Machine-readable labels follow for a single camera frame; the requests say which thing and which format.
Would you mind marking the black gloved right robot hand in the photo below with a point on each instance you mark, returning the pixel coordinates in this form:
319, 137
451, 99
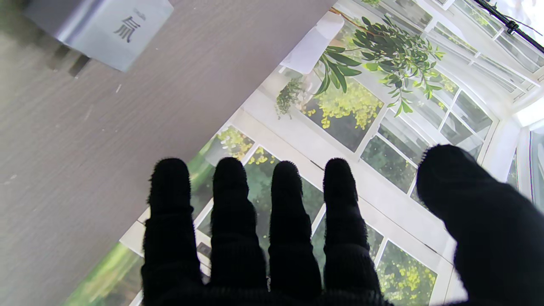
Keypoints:
233, 255

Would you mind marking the grey USB charger block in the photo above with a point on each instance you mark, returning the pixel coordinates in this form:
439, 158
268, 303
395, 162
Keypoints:
106, 29

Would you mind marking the printed garden window backdrop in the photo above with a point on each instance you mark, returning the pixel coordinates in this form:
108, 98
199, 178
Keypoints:
374, 127

